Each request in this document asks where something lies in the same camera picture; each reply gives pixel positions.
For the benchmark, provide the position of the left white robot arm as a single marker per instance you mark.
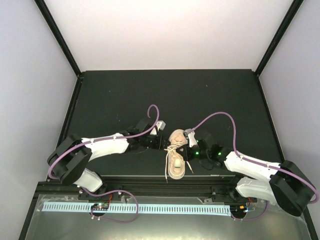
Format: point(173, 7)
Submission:
point(68, 163)

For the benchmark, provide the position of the light blue slotted cable duct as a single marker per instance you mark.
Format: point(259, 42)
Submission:
point(131, 208)

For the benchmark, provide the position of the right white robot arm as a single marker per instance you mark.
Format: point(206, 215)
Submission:
point(282, 184)

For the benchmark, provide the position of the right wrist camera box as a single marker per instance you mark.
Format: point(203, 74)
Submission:
point(189, 134)

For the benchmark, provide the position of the white shoelace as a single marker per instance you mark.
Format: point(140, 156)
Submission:
point(175, 166)

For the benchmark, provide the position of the left small circuit board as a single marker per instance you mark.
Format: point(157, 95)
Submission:
point(99, 207)

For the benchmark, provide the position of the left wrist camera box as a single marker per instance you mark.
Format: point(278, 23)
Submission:
point(160, 125)

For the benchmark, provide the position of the black frame post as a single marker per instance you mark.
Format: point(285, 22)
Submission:
point(280, 32)
point(49, 19)

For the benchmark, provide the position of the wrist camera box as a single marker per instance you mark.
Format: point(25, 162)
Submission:
point(160, 125)
point(189, 134)

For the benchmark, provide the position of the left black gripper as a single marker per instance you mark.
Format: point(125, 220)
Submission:
point(161, 142)

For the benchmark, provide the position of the small circuit board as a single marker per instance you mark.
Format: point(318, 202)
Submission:
point(99, 207)
point(239, 209)

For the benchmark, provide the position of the beige knit sneaker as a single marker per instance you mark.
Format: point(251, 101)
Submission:
point(178, 138)

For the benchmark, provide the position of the right black frame post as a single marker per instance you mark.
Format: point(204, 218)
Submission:
point(280, 32)

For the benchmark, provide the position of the left black frame post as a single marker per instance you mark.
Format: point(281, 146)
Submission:
point(49, 19)

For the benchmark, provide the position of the right small circuit board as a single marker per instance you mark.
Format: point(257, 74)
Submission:
point(239, 209)

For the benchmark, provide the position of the black aluminium front rail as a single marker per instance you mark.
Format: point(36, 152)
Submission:
point(221, 189)

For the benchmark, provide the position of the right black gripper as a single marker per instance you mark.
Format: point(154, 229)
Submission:
point(186, 155)

